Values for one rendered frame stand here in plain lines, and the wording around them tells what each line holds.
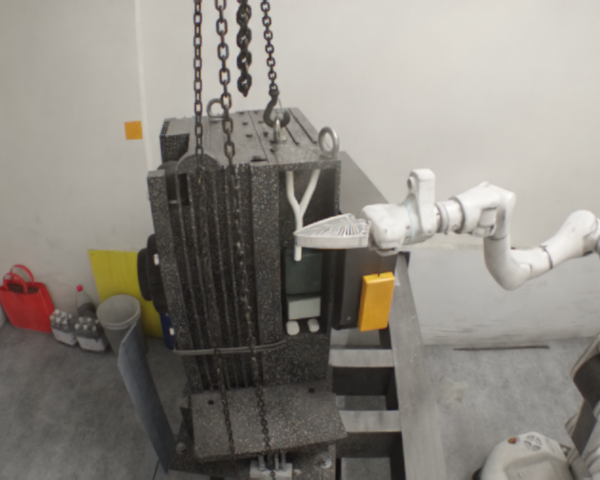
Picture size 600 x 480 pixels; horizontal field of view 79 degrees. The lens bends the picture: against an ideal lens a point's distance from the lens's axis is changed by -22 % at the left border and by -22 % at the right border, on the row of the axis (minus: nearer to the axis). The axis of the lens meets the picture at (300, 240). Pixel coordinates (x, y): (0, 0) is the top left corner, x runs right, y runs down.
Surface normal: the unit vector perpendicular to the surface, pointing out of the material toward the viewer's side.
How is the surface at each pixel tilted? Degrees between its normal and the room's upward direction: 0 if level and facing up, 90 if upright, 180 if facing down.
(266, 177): 90
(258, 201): 90
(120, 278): 87
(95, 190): 90
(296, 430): 0
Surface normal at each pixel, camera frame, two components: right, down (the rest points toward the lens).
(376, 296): 0.20, 0.51
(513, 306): -0.05, 0.52
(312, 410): 0.01, -0.85
